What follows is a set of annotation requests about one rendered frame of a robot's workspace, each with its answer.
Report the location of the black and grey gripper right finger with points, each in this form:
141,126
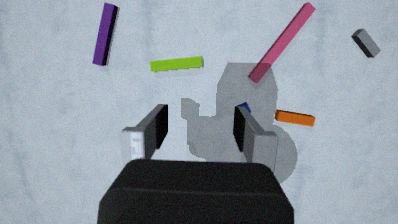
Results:
258,146

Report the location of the small blue cube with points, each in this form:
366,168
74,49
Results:
245,105

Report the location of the purple rod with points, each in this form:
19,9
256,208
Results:
105,34

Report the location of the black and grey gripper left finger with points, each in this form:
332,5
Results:
141,141

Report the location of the lime green rod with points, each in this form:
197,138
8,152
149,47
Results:
179,63

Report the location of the pink rod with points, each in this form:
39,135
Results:
281,42

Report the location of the orange rod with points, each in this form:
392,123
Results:
295,118

